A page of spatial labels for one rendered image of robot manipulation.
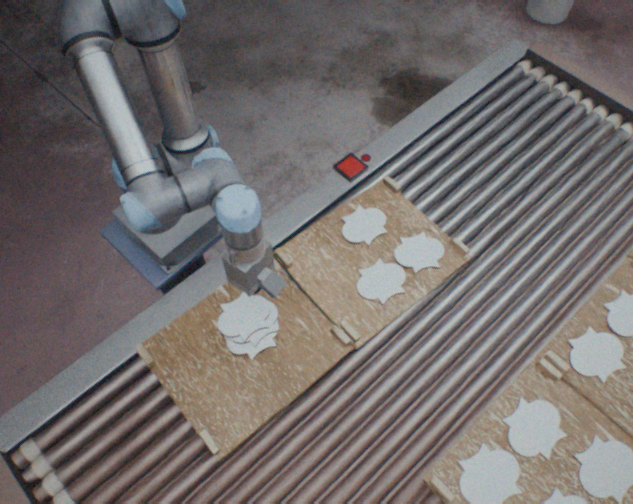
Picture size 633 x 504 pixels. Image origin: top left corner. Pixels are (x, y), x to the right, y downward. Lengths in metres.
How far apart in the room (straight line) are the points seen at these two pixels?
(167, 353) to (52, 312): 1.34
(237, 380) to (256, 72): 2.34
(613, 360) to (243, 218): 0.97
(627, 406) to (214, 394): 0.96
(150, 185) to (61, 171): 2.12
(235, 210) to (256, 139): 2.07
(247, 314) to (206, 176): 0.44
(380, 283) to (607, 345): 0.57
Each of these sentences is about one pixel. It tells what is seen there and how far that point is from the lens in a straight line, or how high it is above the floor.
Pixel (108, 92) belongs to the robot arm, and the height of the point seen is 1.51.
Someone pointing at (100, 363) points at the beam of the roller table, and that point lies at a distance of 1.46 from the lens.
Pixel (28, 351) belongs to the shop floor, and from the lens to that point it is 2.65.
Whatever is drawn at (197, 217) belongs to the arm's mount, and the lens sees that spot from 1.54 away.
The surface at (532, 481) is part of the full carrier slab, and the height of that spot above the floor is 0.94.
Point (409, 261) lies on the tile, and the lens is 1.48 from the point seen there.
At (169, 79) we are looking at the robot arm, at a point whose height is 1.39.
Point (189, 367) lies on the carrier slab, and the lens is 1.37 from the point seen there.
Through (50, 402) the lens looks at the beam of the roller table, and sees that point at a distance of 1.48.
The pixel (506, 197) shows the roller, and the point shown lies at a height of 0.92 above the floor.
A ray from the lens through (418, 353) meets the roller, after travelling 1.40.
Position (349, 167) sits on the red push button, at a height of 0.93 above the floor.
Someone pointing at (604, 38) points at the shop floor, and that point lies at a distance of 4.03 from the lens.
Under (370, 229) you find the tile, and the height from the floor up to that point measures 0.95.
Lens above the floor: 2.20
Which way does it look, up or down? 60 degrees down
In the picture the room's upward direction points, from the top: straight up
